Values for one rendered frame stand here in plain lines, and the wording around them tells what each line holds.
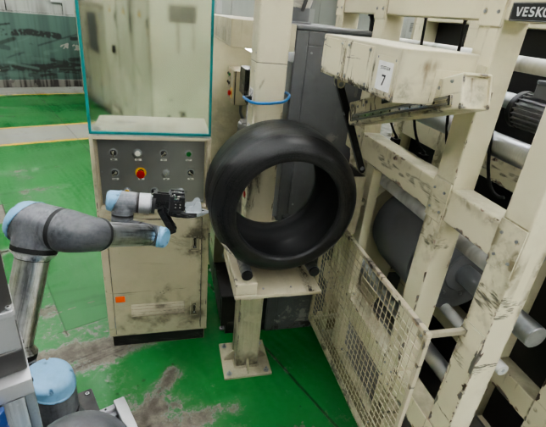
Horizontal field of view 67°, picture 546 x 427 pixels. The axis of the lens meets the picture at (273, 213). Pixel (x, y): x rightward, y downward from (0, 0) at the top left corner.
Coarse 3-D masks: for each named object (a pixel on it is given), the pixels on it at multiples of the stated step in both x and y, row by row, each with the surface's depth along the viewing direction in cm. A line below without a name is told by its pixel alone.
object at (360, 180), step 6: (354, 168) 199; (354, 174) 199; (360, 174) 193; (360, 180) 189; (360, 186) 190; (360, 192) 192; (360, 198) 193; (360, 204) 195; (354, 210) 195; (354, 216) 197; (354, 222) 198; (348, 228) 199; (354, 228) 200
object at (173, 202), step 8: (160, 192) 149; (168, 192) 150; (176, 192) 152; (184, 192) 153; (152, 200) 147; (160, 200) 148; (168, 200) 149; (176, 200) 149; (184, 200) 149; (152, 208) 147; (168, 208) 151; (176, 208) 151; (176, 216) 151
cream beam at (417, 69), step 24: (336, 48) 151; (360, 48) 132; (384, 48) 118; (408, 48) 110; (432, 48) 123; (336, 72) 151; (360, 72) 132; (408, 72) 112; (432, 72) 114; (456, 72) 115; (384, 96) 119; (408, 96) 115; (432, 96) 117
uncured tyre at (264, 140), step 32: (256, 128) 152; (288, 128) 147; (224, 160) 147; (256, 160) 140; (288, 160) 142; (320, 160) 145; (224, 192) 143; (320, 192) 183; (352, 192) 155; (224, 224) 148; (256, 224) 183; (288, 224) 186; (320, 224) 181; (256, 256) 157; (288, 256) 162
